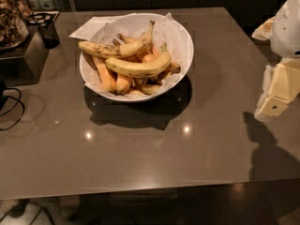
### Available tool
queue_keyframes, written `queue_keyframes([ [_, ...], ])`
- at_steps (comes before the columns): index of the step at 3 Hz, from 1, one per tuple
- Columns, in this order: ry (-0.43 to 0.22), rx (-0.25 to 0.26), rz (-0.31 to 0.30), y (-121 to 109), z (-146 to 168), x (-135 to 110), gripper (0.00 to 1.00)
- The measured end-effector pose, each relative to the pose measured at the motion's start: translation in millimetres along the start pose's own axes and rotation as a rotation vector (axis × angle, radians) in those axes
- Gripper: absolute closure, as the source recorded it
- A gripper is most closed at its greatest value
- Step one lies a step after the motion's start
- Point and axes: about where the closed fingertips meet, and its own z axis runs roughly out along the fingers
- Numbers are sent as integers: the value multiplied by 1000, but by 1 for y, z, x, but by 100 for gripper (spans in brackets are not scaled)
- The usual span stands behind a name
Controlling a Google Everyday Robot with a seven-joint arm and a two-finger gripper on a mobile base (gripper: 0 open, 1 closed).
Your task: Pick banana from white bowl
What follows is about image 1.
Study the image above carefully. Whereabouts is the small banana bottom right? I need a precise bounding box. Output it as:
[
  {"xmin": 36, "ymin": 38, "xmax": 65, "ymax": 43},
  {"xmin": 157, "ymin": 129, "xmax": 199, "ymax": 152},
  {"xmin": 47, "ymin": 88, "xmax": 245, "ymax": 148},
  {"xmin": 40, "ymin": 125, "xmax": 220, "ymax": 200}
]
[{"xmin": 142, "ymin": 84, "xmax": 160, "ymax": 96}]

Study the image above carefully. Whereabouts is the banana at right rim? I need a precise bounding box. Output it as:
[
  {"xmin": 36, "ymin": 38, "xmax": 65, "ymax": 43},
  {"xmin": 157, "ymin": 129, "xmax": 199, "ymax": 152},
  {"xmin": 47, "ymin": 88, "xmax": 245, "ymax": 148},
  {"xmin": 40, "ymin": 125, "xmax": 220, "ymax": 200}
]
[{"xmin": 162, "ymin": 62, "xmax": 181, "ymax": 79}]

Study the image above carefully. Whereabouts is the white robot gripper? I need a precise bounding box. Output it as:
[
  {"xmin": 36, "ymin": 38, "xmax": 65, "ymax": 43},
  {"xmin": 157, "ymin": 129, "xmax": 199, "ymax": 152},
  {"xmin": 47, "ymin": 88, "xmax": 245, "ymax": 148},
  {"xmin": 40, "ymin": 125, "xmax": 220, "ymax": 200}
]
[{"xmin": 254, "ymin": 0, "xmax": 300, "ymax": 122}]

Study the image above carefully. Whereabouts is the white paper bowl liner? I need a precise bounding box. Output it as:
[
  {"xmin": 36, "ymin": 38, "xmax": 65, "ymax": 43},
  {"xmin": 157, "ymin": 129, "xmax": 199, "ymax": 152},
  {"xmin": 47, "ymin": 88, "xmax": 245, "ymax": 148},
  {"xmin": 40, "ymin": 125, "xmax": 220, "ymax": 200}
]
[{"xmin": 83, "ymin": 12, "xmax": 191, "ymax": 99}]

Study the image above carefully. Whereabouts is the dark square box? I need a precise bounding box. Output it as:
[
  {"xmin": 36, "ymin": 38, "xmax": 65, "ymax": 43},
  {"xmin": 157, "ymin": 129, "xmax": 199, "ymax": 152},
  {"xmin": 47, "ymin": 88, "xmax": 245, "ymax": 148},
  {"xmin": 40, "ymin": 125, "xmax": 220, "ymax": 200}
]
[{"xmin": 0, "ymin": 26, "xmax": 49, "ymax": 86}]

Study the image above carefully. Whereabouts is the long spotted yellow banana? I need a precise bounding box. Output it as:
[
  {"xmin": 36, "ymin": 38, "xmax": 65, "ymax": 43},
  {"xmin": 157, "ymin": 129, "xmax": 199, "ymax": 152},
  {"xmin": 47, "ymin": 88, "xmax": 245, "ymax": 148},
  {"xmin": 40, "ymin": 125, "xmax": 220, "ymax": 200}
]
[{"xmin": 78, "ymin": 21, "xmax": 155, "ymax": 59}]

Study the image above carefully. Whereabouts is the orange banana left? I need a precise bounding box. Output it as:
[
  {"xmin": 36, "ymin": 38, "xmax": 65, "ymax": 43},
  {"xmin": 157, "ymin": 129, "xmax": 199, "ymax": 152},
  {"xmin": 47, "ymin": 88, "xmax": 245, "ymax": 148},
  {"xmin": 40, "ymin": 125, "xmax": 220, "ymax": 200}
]
[{"xmin": 92, "ymin": 56, "xmax": 116, "ymax": 93}]

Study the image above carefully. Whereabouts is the black cable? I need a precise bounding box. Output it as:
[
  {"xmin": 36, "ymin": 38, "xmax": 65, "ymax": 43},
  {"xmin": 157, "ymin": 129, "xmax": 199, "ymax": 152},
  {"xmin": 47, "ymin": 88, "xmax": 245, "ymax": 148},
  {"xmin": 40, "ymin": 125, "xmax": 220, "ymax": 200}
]
[{"xmin": 0, "ymin": 79, "xmax": 26, "ymax": 132}]

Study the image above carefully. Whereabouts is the white paper sheet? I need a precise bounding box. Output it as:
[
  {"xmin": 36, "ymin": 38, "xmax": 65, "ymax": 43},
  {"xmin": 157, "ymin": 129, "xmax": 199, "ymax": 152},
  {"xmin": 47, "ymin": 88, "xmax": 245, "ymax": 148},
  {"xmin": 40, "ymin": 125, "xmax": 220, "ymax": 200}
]
[{"xmin": 69, "ymin": 16, "xmax": 121, "ymax": 40}]

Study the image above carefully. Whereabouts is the black patterned coaster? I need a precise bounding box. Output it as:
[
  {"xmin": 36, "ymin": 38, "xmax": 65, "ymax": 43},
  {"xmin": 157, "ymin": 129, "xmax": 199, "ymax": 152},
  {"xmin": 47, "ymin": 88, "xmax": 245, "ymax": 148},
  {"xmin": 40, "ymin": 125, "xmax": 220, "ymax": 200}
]
[{"xmin": 32, "ymin": 11, "xmax": 59, "ymax": 30}]

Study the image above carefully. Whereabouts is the white bowl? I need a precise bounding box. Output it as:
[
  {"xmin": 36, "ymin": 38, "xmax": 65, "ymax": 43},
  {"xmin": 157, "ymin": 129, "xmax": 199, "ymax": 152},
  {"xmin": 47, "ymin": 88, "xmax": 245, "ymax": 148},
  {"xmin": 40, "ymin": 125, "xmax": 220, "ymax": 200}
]
[{"xmin": 79, "ymin": 12, "xmax": 195, "ymax": 103}]

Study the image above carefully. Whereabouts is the black mug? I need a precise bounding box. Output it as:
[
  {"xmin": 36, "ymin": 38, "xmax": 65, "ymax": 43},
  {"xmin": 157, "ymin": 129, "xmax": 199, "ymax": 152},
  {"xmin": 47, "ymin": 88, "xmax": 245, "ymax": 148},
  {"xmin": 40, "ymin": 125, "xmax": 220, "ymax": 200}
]
[{"xmin": 29, "ymin": 15, "xmax": 60, "ymax": 49}]

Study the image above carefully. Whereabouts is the orange banana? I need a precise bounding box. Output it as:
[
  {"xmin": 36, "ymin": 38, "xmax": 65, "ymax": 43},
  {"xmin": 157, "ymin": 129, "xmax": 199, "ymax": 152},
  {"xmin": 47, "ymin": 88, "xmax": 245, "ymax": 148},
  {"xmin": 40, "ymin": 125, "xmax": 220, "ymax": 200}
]
[
  {"xmin": 92, "ymin": 56, "xmax": 116, "ymax": 93},
  {"xmin": 116, "ymin": 74, "xmax": 132, "ymax": 95}
]

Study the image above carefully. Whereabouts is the orange banana middle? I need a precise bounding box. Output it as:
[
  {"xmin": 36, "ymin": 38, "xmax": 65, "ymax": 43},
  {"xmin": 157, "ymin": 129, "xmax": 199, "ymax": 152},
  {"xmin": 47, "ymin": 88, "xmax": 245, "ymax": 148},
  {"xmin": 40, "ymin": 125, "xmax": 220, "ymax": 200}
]
[{"xmin": 116, "ymin": 74, "xmax": 132, "ymax": 95}]

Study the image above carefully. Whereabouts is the glass jar of snacks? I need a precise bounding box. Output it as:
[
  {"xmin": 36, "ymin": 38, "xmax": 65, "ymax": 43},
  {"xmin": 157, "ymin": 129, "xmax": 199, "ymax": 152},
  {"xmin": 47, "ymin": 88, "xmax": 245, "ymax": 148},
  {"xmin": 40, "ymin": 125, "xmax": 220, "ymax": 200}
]
[{"xmin": 0, "ymin": 0, "xmax": 29, "ymax": 51}]

